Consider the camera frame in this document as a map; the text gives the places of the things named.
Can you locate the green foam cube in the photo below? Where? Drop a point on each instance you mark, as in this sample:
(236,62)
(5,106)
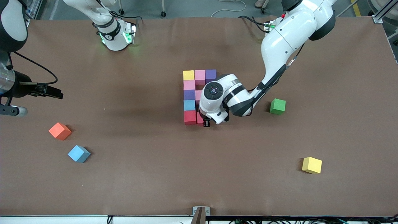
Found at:
(277,106)

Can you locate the red foam cube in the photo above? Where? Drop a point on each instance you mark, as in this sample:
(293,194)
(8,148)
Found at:
(190,117)
(199,119)

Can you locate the brown table mat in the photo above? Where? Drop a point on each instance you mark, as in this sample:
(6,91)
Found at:
(199,180)

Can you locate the aluminium frame post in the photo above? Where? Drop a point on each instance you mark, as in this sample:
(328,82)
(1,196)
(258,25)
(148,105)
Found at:
(29,15)
(377,18)

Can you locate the orange foam cube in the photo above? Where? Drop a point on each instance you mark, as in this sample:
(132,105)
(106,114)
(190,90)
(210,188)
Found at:
(59,131)

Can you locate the yellow foam cube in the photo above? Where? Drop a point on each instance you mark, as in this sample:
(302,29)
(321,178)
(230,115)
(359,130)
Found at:
(312,165)
(188,75)

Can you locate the purple foam cube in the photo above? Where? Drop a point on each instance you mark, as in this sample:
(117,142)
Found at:
(189,95)
(210,75)

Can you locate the beige person shoe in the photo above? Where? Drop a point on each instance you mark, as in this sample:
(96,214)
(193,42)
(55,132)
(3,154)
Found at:
(259,3)

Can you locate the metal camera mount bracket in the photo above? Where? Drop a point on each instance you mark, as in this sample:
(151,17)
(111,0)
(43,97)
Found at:
(200,214)

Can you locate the light blue foam cube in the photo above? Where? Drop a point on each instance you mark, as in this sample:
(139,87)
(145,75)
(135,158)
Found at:
(189,105)
(78,153)

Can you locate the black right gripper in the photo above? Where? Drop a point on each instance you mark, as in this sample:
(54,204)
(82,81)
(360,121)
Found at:
(22,88)

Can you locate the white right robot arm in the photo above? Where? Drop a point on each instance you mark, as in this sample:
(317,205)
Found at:
(12,25)

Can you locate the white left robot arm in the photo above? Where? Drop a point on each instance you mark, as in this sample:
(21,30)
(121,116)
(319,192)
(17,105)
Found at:
(279,43)

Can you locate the pink foam cube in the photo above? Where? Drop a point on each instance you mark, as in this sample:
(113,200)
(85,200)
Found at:
(189,85)
(197,96)
(199,76)

